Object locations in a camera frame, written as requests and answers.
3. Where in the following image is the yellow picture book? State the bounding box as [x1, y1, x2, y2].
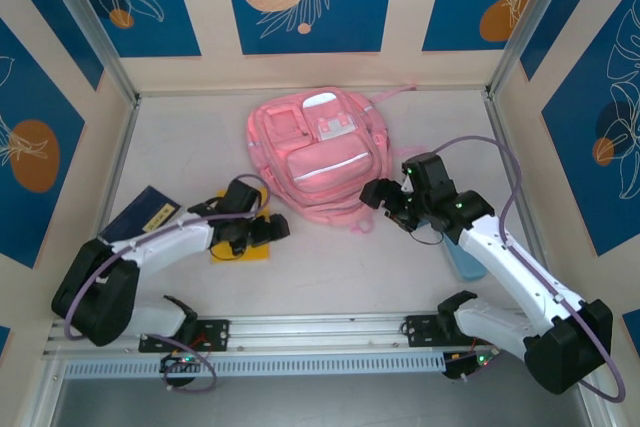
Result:
[208, 189, 274, 263]

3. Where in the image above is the pink backpack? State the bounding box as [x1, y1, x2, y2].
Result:
[244, 84, 419, 234]

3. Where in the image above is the dark blue book yellow label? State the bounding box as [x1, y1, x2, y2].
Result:
[97, 185, 184, 243]

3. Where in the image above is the light blue pencil case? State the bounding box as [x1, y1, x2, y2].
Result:
[444, 239, 486, 282]

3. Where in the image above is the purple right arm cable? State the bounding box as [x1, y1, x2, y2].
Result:
[432, 134, 627, 404]

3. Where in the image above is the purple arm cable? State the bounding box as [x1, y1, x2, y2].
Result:
[63, 174, 274, 393]
[432, 134, 627, 404]

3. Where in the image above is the aluminium side rail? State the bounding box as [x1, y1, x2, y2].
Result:
[74, 96, 140, 318]
[483, 91, 556, 309]

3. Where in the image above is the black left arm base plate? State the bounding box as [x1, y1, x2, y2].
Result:
[138, 317, 231, 353]

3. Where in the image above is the aluminium mounting rail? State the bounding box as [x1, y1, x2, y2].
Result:
[42, 314, 594, 359]

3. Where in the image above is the grey slotted cable duct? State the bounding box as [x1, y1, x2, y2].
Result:
[64, 352, 449, 378]

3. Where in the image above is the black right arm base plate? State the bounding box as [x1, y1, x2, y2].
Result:
[405, 314, 496, 348]

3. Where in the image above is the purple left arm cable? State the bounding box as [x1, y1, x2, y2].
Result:
[63, 174, 274, 393]

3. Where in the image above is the aluminium frame post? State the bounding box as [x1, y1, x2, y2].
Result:
[34, 0, 141, 106]
[487, 0, 614, 98]

